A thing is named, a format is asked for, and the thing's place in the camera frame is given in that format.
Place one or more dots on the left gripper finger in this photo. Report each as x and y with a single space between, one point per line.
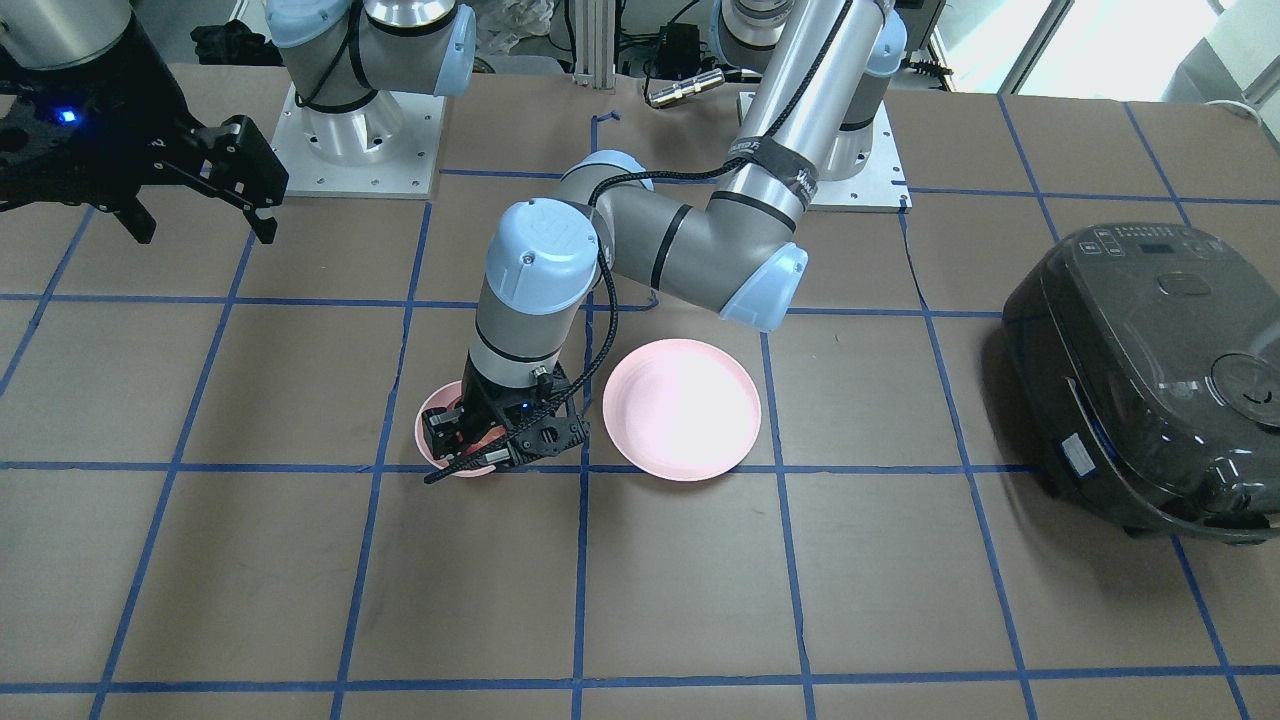
437 434

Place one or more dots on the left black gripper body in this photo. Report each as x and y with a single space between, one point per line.
484 403

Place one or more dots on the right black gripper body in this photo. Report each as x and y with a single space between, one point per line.
138 92

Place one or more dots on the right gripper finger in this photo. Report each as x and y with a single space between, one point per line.
232 162
133 216

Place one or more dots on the red apple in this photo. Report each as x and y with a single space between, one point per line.
473 424

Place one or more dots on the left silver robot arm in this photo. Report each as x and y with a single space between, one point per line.
547 316

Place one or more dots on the pink plate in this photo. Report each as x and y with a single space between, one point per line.
682 410

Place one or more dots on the dark grey rice cooker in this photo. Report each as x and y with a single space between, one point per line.
1148 352

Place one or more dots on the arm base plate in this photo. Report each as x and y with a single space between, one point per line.
386 150
829 150

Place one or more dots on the aluminium frame post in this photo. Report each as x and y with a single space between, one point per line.
595 42

